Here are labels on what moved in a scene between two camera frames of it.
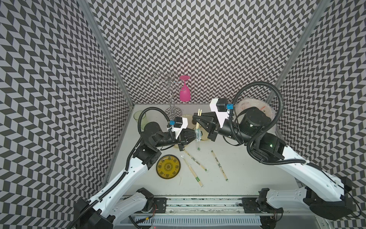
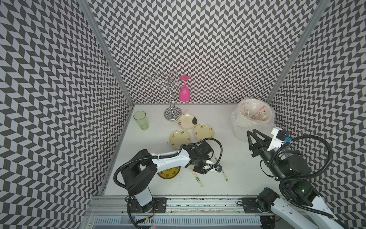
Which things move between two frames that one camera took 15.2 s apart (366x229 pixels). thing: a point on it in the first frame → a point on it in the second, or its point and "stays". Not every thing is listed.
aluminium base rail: [175, 212] stays
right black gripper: [215, 127] → [254, 135]
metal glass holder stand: [173, 111] stays
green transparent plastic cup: [136, 116] stays
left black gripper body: [180, 140] → [198, 166]
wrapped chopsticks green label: [192, 171] stays
